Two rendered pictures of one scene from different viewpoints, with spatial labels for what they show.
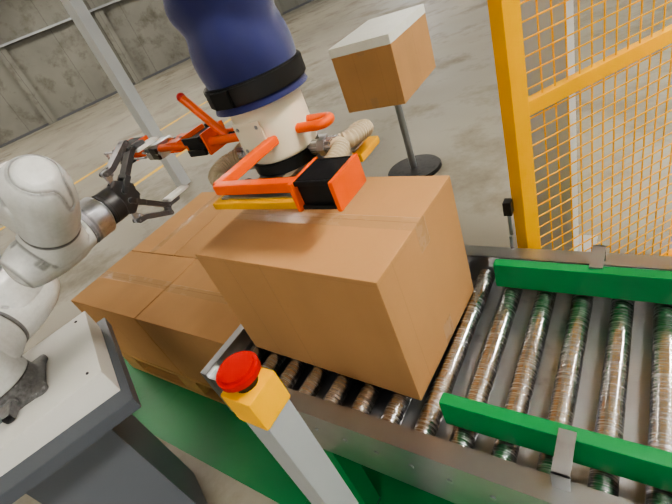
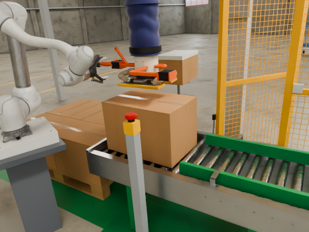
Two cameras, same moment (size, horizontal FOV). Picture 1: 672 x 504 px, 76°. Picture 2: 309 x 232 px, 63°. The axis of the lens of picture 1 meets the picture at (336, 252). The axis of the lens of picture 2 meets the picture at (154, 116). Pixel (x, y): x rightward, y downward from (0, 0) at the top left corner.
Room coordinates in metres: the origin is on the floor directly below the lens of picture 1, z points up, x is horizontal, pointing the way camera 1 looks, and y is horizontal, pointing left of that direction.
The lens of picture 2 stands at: (-0.79, 0.32, 1.51)
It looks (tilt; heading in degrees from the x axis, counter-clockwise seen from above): 21 degrees down; 349
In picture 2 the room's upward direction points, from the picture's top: 4 degrees counter-clockwise
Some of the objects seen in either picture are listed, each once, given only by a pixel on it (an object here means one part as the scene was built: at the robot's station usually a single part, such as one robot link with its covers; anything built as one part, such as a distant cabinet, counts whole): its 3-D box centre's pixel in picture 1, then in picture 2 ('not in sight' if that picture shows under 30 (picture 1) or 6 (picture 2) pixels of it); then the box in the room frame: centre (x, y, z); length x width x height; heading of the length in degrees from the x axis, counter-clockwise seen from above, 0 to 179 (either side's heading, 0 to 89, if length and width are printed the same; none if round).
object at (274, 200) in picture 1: (272, 188); (140, 83); (0.94, 0.08, 1.10); 0.34 x 0.10 x 0.05; 47
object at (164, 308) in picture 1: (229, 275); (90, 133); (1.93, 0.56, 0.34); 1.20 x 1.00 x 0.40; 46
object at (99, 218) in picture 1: (92, 219); (82, 73); (0.92, 0.45, 1.20); 0.09 x 0.06 x 0.09; 47
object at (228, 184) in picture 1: (188, 160); (114, 67); (1.05, 0.24, 1.20); 0.93 x 0.30 x 0.04; 47
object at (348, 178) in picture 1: (327, 182); (166, 75); (0.61, -0.03, 1.20); 0.09 x 0.08 x 0.05; 137
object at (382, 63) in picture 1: (385, 58); (178, 66); (2.85, -0.78, 0.82); 0.60 x 0.40 x 0.40; 138
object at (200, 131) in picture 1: (206, 138); (118, 64); (1.18, 0.20, 1.20); 0.10 x 0.08 x 0.06; 137
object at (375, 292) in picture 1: (339, 272); (150, 123); (1.01, 0.02, 0.75); 0.60 x 0.40 x 0.40; 44
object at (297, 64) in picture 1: (253, 79); (145, 49); (1.01, 0.02, 1.32); 0.23 x 0.23 x 0.04
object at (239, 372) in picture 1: (241, 374); (130, 117); (0.49, 0.21, 1.02); 0.07 x 0.07 x 0.04
